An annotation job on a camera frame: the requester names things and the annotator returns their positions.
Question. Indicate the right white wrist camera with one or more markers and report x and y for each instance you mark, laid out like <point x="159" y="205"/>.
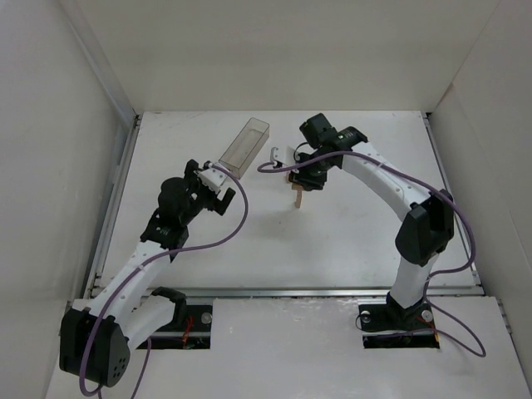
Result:
<point x="275" y="158"/>

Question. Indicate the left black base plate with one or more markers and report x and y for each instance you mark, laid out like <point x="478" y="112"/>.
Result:
<point x="193" y="332"/>

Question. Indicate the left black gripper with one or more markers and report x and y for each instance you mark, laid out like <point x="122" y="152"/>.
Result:
<point x="206" y="193"/>

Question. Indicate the aluminium front rail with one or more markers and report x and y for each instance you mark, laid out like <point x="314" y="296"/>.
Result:
<point x="475" y="290"/>

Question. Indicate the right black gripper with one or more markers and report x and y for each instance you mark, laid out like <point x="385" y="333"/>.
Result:
<point x="310" y="179"/>

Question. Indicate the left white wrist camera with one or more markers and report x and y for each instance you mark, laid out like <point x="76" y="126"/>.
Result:
<point x="213" y="176"/>

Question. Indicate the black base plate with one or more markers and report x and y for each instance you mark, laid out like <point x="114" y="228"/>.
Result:
<point x="384" y="327"/>
<point x="193" y="332"/>

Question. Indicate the aluminium left rail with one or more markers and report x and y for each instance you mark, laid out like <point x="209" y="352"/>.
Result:
<point x="110" y="203"/>

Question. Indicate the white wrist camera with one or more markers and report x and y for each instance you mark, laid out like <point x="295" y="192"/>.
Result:
<point x="275" y="158"/>
<point x="213" y="176"/>

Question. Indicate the aluminium rail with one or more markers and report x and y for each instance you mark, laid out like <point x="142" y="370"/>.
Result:
<point x="475" y="290"/>
<point x="110" y="203"/>

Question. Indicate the striped dark wood block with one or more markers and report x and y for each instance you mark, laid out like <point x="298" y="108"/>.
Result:
<point x="295" y="184"/>

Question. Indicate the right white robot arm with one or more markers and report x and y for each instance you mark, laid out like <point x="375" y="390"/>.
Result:
<point x="427" y="222"/>

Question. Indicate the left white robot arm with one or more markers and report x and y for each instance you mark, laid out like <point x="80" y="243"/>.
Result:
<point x="96" y="341"/>

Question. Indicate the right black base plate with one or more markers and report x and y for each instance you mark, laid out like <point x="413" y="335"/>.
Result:
<point x="384" y="327"/>

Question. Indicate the clear plastic box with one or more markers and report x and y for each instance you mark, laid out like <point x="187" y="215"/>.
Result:
<point x="244" y="148"/>

